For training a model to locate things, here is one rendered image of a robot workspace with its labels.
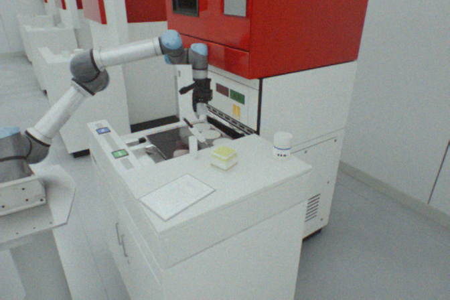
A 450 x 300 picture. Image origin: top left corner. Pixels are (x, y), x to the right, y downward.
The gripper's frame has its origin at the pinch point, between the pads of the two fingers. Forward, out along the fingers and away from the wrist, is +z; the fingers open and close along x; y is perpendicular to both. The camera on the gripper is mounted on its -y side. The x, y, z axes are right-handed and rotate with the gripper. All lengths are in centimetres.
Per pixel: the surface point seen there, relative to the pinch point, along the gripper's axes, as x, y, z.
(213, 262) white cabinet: -62, 29, 25
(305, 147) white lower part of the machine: 23, 54, 20
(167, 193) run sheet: -59, 12, 2
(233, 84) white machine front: 6.3, 16.7, -16.2
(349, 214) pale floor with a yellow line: 74, 94, 98
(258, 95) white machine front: -5.1, 31.3, -16.0
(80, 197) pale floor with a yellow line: 33, -116, 100
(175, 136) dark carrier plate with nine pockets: -7.1, -9.1, 9.1
